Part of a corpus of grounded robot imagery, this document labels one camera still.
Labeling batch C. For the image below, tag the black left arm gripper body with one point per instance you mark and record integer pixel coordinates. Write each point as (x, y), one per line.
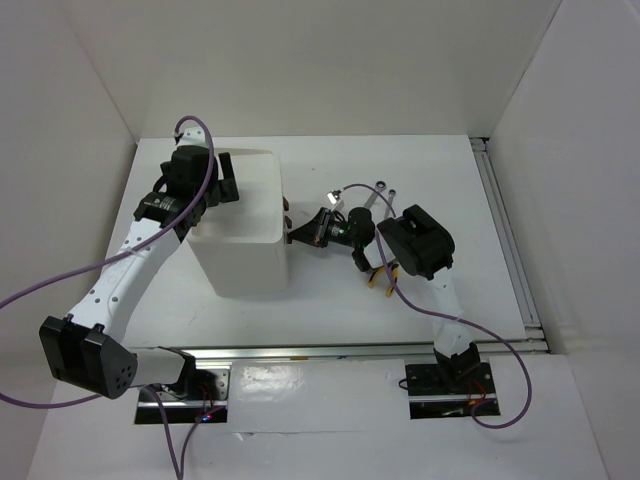
(222, 191)

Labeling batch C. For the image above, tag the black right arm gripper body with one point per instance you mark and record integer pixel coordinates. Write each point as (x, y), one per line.
(338, 233)

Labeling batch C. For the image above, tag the white drawer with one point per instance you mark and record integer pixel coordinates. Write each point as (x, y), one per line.
(286, 202)
(288, 220)
(289, 240)

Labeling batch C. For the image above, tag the white bottom drawer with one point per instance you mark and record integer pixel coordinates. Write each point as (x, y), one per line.
(289, 240)

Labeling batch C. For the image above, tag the white top drawer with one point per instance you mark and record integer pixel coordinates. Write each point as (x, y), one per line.
(286, 202)

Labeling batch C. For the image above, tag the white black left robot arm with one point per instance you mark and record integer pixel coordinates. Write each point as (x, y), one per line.
(85, 347)

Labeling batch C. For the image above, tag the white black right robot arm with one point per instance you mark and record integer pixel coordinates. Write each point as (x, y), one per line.
(422, 247)

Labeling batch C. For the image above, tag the large silver ratchet wrench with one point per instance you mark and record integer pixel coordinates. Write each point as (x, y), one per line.
(378, 189)

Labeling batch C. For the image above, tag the yellow black needle-nose pliers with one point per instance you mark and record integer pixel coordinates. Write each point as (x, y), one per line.
(380, 280)

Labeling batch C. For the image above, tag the white drawer cabinet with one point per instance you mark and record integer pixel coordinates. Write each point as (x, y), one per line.
(240, 245)

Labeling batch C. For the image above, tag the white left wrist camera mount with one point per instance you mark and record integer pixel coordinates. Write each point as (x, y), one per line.
(191, 136)

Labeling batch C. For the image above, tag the aluminium front rail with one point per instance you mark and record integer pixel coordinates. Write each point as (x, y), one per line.
(406, 351)

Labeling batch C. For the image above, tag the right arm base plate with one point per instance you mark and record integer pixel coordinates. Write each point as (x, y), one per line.
(431, 397)

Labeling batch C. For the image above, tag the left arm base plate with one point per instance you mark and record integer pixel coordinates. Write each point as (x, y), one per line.
(204, 393)

